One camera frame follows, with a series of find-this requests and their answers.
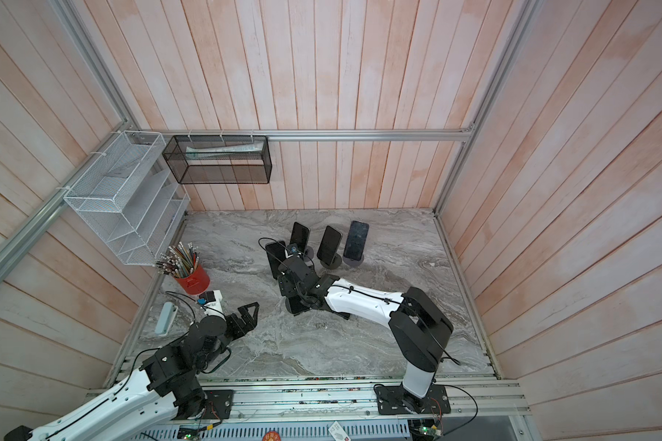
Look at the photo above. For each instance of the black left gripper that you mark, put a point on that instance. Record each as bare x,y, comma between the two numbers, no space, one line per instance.
242,330

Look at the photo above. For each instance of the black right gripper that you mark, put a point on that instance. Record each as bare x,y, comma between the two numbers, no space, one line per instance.
286,286

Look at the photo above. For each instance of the green-edged smartphone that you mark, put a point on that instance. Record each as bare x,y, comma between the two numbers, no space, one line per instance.
295,306

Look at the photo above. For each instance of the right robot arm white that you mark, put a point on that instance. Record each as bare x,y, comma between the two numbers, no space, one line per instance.
421,330

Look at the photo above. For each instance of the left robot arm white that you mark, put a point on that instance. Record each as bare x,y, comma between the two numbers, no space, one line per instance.
164,387

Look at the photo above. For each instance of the grey round stand middle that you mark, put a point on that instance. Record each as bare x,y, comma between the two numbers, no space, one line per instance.
333,263

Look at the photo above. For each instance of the green smartphone on round stand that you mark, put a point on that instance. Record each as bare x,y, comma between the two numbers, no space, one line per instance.
300,235

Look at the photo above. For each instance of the teal smartphone on round stand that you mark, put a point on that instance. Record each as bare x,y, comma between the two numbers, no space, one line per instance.
329,244

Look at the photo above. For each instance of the purple round stand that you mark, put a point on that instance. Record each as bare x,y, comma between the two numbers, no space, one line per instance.
352,262

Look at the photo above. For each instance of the purple smartphone on round stand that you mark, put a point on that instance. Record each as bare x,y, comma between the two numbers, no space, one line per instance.
356,240

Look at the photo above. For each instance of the blue-edged smartphone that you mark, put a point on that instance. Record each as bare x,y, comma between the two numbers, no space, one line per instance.
276,253

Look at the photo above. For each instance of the red pencil cup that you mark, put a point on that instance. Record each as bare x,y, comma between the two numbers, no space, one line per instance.
196,283

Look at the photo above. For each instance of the bundle of coloured pencils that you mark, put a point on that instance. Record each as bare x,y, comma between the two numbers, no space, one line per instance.
179,261

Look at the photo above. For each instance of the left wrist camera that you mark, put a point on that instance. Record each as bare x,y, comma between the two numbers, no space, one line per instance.
209,300

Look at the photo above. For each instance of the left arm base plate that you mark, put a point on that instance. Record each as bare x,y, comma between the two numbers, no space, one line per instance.
218,404

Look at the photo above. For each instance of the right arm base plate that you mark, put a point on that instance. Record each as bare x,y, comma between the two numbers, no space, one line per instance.
395,400

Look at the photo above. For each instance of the black wire mesh basket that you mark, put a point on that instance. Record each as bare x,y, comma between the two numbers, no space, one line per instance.
219,159

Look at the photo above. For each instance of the white wire mesh shelf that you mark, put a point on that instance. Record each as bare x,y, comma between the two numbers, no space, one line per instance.
131,205

